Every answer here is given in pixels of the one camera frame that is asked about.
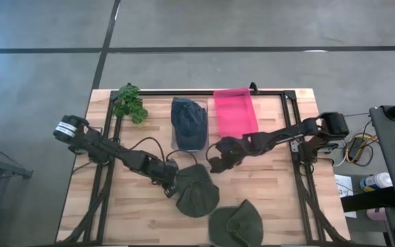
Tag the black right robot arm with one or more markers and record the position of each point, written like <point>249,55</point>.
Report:
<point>307,128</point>

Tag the pale pink object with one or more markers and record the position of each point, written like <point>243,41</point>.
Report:
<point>376,214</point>

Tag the black aluminium table frame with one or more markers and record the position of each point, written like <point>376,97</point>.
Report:
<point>183,92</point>

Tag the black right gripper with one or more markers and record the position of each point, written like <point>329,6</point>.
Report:
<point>247,145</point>

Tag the clear plastic bin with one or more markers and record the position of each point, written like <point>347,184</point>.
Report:
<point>207,106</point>

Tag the white and blue bottle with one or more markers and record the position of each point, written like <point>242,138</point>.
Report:
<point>376,182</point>

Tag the olive green baseball cap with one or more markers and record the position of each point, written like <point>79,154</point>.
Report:
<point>235,226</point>
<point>197,195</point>

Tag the pink plastic bin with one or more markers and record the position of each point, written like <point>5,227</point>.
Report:
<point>235,113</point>

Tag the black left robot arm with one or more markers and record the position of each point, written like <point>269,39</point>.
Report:
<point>98,145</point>

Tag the faded blue denim baseball cap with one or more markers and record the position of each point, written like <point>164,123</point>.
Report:
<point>189,123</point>

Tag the green plant in white pot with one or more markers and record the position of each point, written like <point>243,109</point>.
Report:
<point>129,103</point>

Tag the white paper sheet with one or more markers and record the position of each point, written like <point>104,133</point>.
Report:
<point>345,182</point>

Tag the black frame bracket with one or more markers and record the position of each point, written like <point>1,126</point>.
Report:
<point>253,88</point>

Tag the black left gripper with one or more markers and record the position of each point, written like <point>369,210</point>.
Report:
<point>163,171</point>

